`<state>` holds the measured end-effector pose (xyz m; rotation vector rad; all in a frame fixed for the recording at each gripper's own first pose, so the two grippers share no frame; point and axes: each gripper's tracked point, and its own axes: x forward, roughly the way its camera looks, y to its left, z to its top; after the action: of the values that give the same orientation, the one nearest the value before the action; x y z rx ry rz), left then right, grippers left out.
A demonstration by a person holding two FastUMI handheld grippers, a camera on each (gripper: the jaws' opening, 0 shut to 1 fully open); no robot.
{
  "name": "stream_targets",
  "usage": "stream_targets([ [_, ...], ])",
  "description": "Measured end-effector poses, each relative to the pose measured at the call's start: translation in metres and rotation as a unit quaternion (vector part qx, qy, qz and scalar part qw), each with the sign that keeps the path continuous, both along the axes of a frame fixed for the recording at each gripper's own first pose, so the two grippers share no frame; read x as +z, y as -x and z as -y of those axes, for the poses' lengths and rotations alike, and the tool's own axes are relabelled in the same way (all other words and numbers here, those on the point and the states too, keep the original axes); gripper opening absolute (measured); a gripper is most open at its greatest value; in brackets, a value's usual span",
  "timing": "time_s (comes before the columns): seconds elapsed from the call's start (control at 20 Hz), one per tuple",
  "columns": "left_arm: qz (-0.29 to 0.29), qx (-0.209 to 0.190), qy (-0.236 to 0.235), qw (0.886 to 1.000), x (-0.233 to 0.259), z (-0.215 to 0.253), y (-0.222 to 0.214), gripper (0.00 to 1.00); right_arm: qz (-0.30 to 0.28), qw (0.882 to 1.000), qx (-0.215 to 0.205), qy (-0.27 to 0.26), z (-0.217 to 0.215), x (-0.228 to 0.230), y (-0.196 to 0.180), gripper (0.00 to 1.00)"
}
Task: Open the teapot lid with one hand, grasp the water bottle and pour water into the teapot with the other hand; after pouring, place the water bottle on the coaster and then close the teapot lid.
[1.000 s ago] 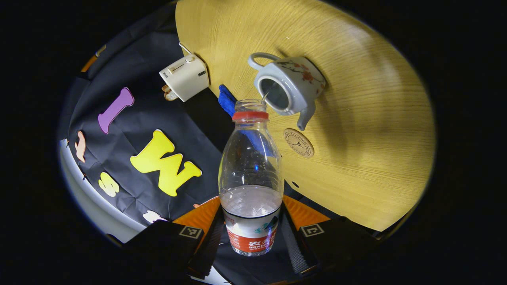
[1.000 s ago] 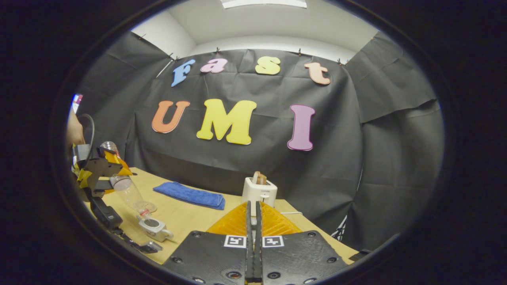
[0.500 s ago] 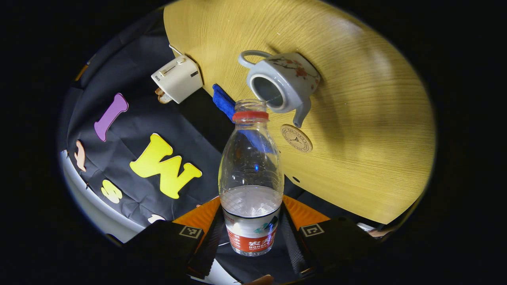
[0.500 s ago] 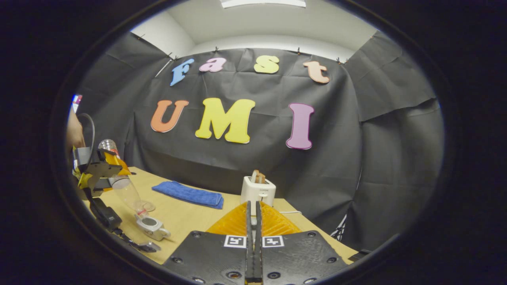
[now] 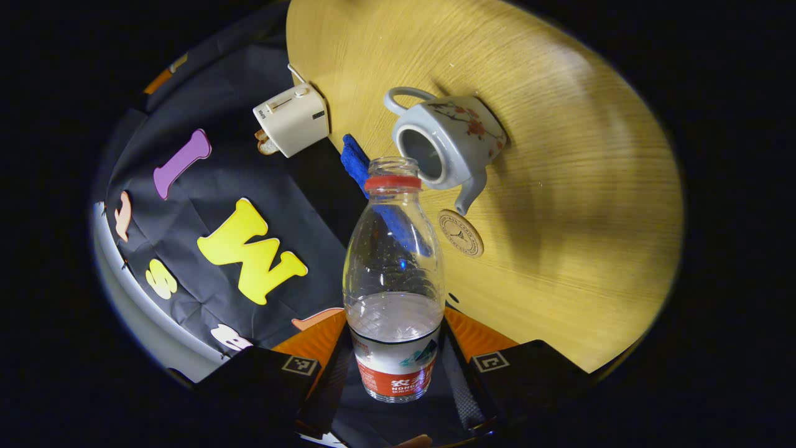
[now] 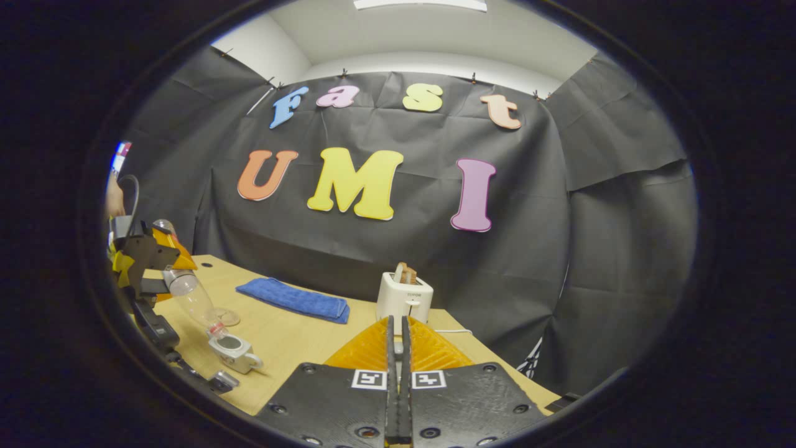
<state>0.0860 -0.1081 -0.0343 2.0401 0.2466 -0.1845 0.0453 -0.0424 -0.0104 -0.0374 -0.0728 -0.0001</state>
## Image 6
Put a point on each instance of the black backdrop cloth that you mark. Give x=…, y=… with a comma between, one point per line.
x=404, y=255

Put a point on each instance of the ceiling light panel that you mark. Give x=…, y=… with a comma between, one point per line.
x=420, y=4

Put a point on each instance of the pale bread slice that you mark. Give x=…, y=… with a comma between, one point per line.
x=400, y=272

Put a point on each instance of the thin white rod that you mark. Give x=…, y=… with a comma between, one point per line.
x=260, y=101

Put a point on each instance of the brown toast slice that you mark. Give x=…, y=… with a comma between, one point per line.
x=411, y=276

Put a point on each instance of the round wooden coaster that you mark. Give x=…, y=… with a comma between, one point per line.
x=232, y=318

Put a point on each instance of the computer monitor screen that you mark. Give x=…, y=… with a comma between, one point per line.
x=120, y=157

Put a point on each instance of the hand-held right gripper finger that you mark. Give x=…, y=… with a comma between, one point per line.
x=405, y=404
x=392, y=404

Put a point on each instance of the blue folded towel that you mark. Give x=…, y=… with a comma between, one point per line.
x=292, y=300

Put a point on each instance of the clear plastic water bottle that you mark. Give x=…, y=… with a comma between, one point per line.
x=193, y=295

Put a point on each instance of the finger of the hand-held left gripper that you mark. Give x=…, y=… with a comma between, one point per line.
x=146, y=255
x=152, y=287

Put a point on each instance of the white teacup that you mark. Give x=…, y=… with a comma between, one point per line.
x=239, y=358

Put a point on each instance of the white toaster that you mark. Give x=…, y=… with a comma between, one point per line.
x=404, y=300

